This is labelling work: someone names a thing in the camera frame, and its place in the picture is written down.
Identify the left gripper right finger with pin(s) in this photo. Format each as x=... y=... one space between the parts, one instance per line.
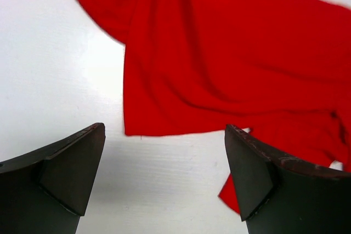
x=280 y=193

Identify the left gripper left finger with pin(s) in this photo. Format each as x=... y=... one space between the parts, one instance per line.
x=47 y=190

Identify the red t shirt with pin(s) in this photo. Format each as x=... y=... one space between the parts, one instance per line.
x=280 y=68

